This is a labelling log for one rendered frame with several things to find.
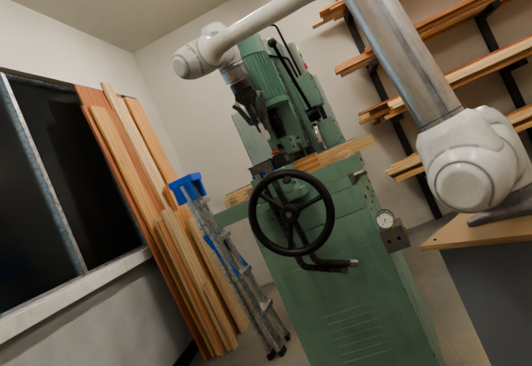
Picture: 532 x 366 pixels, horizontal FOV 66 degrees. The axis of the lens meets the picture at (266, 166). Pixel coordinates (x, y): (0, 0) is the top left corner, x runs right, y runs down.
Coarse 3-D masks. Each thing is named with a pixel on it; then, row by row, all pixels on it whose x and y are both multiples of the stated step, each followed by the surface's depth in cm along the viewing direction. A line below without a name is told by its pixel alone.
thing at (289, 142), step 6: (282, 138) 162; (288, 138) 162; (294, 138) 173; (276, 144) 163; (282, 144) 163; (288, 144) 162; (294, 144) 168; (276, 150) 163; (282, 150) 163; (288, 150) 162; (294, 150) 164
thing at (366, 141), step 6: (366, 138) 158; (372, 138) 157; (348, 144) 160; (354, 144) 159; (360, 144) 158; (366, 144) 158; (372, 144) 157; (336, 150) 161; (342, 150) 160; (354, 150) 159; (324, 156) 163; (330, 156) 162; (324, 162) 163; (330, 162) 162; (240, 192) 173; (228, 198) 175; (240, 198) 174
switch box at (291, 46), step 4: (288, 44) 191; (292, 44) 190; (284, 48) 191; (292, 48) 190; (296, 48) 192; (284, 52) 191; (292, 52) 190; (296, 52) 190; (288, 56) 191; (296, 56) 190; (300, 56) 194; (296, 60) 190; (300, 60) 190; (288, 64) 192; (292, 64) 191; (300, 64) 190; (300, 68) 190; (304, 68) 190; (292, 72) 191; (296, 72) 191; (304, 72) 190
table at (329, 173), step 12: (348, 156) 145; (360, 156) 158; (324, 168) 147; (336, 168) 146; (348, 168) 145; (360, 168) 144; (300, 180) 150; (324, 180) 148; (300, 192) 141; (240, 204) 157; (264, 204) 145; (216, 216) 160; (228, 216) 159; (240, 216) 158
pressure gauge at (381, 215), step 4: (380, 212) 137; (384, 212) 137; (388, 212) 137; (392, 212) 138; (376, 216) 138; (380, 216) 137; (384, 216) 137; (388, 216) 137; (392, 216) 136; (376, 220) 138; (380, 220) 138; (384, 220) 137; (388, 220) 137; (392, 220) 136; (380, 224) 138; (384, 224) 137; (388, 224) 137; (392, 224) 136; (384, 228) 137; (388, 228) 137; (392, 228) 139
